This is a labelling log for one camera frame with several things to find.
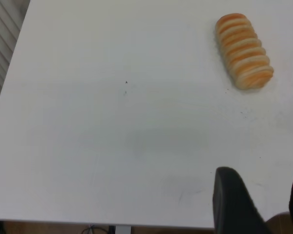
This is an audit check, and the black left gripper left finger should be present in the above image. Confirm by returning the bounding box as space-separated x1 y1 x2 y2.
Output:
212 166 272 234

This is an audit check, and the striped orange cream bread roll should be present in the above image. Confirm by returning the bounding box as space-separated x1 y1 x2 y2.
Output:
214 13 274 90

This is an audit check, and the white table leg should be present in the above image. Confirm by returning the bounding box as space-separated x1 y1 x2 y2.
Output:
108 225 132 234

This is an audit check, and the white slatted radiator panel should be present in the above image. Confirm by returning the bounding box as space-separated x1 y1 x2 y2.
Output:
0 0 31 127

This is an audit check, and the thin black floor cable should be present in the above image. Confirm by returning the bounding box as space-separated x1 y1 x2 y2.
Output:
82 225 108 234

